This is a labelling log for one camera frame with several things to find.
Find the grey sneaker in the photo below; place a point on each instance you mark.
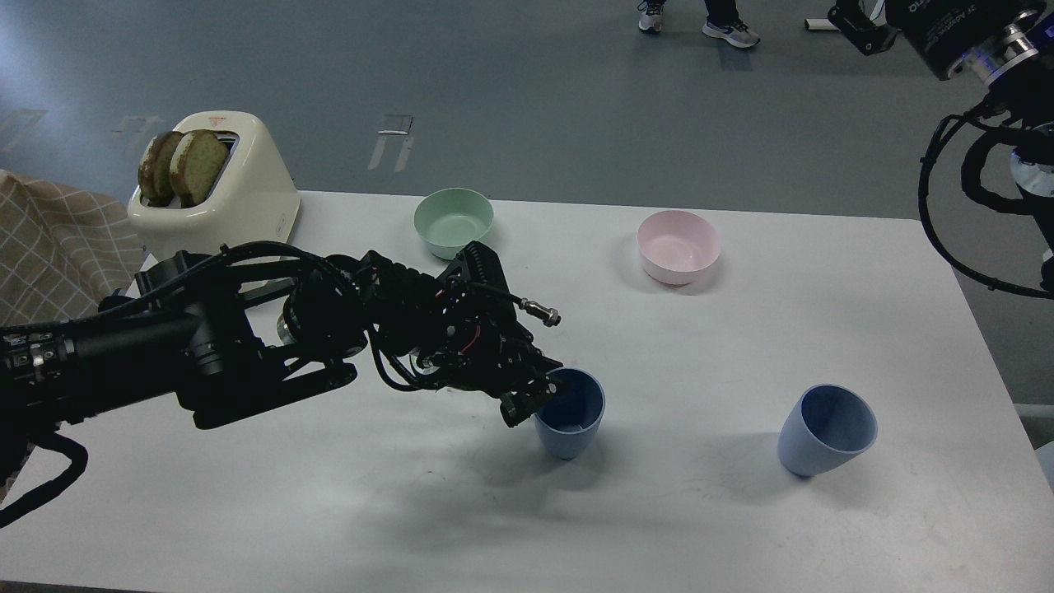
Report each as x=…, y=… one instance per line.
x=650, y=20
x=737, y=34

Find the beige checkered cloth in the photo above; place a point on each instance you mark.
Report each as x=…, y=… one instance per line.
x=63, y=250

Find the toast slice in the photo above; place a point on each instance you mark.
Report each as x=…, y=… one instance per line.
x=196, y=164
x=153, y=173

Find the blue cup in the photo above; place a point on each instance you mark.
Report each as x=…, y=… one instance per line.
x=828, y=426
x=567, y=425

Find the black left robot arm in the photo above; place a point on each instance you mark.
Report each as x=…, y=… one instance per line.
x=263, y=325

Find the pink bowl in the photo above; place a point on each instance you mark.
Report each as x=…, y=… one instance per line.
x=677, y=247

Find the right grey sneaker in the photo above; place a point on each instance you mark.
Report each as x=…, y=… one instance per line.
x=737, y=34

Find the green bowl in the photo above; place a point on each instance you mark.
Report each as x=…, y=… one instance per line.
x=447, y=220

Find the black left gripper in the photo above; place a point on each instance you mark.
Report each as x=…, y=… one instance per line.
x=459, y=329

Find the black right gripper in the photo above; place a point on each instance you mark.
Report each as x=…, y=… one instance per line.
x=941, y=32

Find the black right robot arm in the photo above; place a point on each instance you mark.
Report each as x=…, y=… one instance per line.
x=1008, y=45

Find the toast slice right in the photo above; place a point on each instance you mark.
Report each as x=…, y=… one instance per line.
x=196, y=164

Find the white stand base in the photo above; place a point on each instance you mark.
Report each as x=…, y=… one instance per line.
x=819, y=24

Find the toast slice left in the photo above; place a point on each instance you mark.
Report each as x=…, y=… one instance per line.
x=153, y=173

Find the left grey sneaker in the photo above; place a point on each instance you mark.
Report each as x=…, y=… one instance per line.
x=650, y=20

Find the cream toaster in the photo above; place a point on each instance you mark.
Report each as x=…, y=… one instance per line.
x=254, y=197

